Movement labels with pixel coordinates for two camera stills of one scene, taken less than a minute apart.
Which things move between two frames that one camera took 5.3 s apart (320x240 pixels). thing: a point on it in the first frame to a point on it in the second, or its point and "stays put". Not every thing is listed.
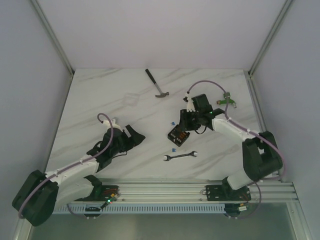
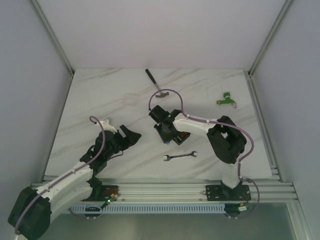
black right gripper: (183, 121) to (165, 138)
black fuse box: (177, 136) stays put
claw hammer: (162, 94) stays put
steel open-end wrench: (169, 157) stays put
